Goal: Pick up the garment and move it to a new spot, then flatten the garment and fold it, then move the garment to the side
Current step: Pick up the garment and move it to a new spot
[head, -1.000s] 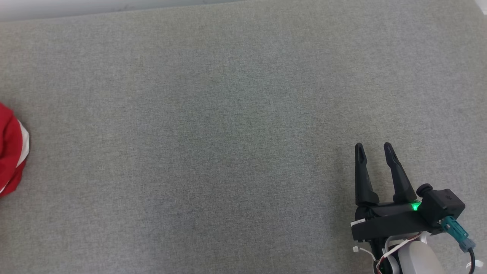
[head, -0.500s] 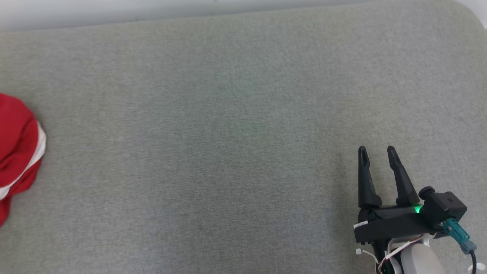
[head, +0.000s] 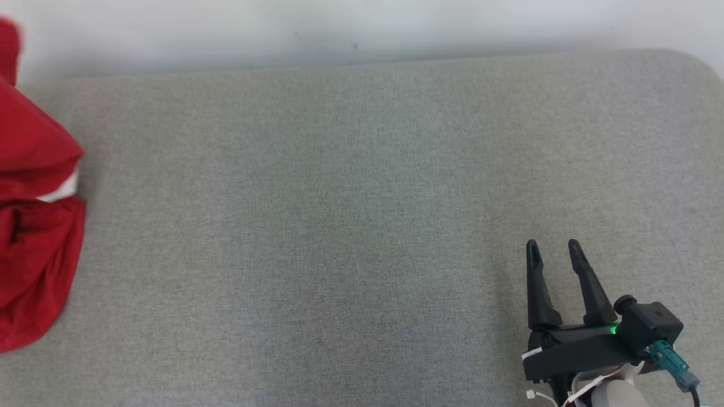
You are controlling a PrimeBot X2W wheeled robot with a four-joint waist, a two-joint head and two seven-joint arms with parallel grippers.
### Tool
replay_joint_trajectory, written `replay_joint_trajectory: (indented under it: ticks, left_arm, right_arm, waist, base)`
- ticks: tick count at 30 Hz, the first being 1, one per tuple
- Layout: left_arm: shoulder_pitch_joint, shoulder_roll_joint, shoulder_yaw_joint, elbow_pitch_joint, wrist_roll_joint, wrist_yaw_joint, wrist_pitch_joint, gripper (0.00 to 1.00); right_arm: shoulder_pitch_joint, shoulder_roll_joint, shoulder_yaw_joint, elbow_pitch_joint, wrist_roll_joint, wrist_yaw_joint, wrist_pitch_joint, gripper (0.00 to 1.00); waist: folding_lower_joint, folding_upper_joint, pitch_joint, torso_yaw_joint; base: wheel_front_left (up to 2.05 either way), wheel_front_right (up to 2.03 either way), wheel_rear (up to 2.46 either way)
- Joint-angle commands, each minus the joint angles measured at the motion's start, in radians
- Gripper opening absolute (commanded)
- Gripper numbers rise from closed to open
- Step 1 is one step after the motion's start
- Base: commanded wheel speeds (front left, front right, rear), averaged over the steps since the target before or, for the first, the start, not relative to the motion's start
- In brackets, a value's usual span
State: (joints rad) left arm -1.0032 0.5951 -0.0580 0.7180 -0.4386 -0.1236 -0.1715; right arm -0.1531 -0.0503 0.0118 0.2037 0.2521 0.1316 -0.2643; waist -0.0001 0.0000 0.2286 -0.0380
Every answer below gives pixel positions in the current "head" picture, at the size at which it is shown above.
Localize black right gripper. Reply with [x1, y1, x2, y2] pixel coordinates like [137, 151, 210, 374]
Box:
[522, 239, 645, 397]

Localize red basketball jersey white sleeves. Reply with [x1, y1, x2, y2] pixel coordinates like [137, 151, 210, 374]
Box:
[0, 17, 85, 203]

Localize black cable teal plug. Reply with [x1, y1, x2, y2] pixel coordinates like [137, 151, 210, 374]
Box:
[649, 339, 703, 407]

